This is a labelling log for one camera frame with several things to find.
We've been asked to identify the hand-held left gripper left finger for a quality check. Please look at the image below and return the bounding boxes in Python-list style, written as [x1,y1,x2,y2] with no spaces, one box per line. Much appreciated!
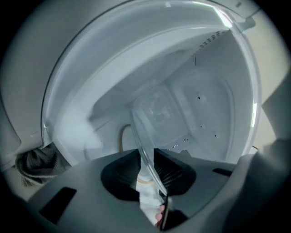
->
[101,149,142,202]

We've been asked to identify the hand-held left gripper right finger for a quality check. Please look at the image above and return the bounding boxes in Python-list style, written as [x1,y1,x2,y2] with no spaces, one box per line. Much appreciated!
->
[153,147,196,197]

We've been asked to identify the clear glass turntable plate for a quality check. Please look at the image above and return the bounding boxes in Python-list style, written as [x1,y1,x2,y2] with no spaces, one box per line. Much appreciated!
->
[130,4,261,198]

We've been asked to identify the person's left hand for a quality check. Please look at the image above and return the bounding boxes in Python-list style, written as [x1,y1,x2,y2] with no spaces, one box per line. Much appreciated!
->
[155,204,165,228]

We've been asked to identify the grey knit cloth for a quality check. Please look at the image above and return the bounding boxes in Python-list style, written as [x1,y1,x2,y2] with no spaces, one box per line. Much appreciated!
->
[15,144,71,188]

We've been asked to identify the white microwave oven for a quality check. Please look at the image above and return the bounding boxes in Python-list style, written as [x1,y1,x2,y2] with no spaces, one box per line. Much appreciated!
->
[0,0,262,173]

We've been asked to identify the microwave roller ring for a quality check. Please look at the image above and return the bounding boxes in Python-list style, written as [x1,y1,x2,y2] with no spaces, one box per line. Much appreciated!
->
[118,123,133,152]

